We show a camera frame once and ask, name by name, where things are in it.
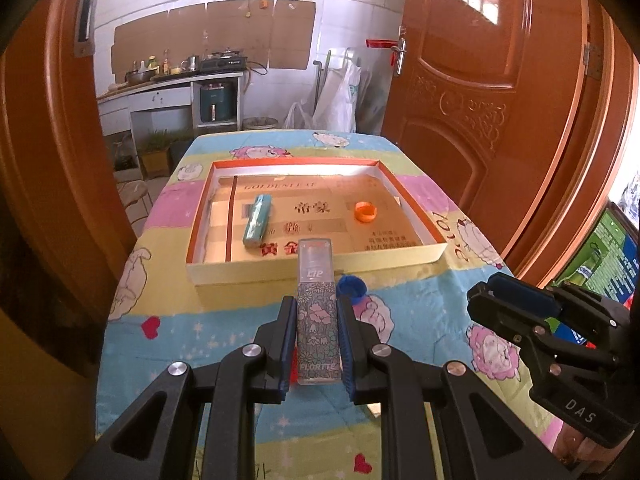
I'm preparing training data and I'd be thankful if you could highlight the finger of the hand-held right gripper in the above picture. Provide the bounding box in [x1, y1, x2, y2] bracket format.
[466, 281, 620, 377]
[487, 271, 628, 328]

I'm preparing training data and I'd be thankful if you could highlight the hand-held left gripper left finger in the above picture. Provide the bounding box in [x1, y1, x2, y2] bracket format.
[65, 296, 299, 480]

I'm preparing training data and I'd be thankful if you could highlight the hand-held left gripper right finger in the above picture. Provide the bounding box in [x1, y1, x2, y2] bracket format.
[336, 296, 572, 480]

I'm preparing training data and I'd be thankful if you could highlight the shallow cardboard box tray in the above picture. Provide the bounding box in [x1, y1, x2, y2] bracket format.
[186, 159, 448, 287]

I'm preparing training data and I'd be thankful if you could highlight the person's right hand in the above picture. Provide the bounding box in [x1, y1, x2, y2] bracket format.
[550, 419, 618, 473]

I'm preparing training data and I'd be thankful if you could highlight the blue bottle cap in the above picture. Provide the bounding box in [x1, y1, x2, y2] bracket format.
[336, 276, 368, 306]

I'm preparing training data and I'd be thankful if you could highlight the cartoon sheep printed blanket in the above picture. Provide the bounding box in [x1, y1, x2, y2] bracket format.
[95, 129, 576, 480]

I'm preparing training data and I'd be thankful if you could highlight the green printed board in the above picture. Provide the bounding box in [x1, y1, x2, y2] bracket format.
[549, 201, 640, 347]

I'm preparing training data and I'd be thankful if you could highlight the teal tube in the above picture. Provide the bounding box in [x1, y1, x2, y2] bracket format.
[242, 195, 274, 246]

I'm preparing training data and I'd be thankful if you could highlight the round metal stool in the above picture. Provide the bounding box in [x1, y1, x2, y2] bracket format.
[117, 180, 154, 222]

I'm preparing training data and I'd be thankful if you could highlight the carved orange wooden door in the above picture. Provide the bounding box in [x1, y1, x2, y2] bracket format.
[380, 0, 591, 281]

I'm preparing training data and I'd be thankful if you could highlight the small white plastic bag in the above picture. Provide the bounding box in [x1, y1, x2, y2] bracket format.
[283, 102, 314, 131]

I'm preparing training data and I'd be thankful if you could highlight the wooden crate with plants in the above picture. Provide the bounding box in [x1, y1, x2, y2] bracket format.
[137, 129, 174, 179]

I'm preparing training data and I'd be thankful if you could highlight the large white woven sack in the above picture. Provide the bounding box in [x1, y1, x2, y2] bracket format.
[312, 61, 362, 134]

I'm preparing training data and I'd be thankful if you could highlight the yellow wooden furniture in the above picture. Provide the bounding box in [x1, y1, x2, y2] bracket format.
[0, 306, 107, 480]

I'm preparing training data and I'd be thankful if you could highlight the teal air fryer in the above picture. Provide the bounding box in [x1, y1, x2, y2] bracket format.
[199, 82, 234, 124]

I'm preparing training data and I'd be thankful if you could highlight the white kitchen counter cabinet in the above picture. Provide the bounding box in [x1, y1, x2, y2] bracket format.
[96, 71, 245, 137]

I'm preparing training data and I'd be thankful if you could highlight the black gas stove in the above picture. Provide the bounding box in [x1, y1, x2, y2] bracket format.
[200, 50, 249, 71]

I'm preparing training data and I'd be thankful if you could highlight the orange door with lock plate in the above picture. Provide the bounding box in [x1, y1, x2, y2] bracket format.
[0, 0, 138, 311]

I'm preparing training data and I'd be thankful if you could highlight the metal lock plate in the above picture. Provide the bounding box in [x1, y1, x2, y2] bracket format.
[73, 0, 97, 59]

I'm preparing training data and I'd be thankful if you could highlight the orange door frame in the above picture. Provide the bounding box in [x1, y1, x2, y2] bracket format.
[500, 0, 640, 288]

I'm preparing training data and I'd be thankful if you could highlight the metal door handle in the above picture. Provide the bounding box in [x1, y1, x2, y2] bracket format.
[391, 36, 409, 79]

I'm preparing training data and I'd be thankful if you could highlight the brown cardboard wall sheet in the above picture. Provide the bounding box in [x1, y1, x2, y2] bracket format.
[111, 0, 317, 76]

